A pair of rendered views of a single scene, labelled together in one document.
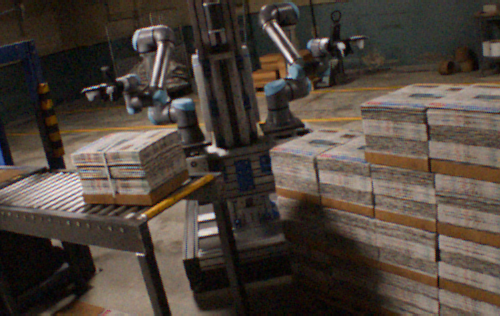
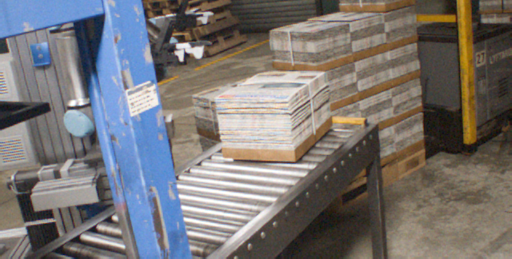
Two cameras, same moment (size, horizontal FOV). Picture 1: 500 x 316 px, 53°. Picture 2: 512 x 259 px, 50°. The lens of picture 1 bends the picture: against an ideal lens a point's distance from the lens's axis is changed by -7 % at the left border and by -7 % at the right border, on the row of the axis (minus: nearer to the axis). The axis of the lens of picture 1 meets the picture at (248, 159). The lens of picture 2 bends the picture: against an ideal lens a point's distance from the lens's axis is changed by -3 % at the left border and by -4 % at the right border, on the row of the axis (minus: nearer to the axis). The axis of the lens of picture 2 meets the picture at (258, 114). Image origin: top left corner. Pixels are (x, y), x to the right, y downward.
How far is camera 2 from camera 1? 3.37 m
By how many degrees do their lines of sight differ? 85
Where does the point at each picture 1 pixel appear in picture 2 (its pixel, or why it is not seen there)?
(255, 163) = not seen: hidden behind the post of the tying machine
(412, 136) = (342, 42)
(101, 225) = (358, 146)
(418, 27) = not seen: outside the picture
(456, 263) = (369, 114)
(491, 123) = (379, 20)
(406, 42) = not seen: outside the picture
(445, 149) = (360, 43)
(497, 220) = (384, 73)
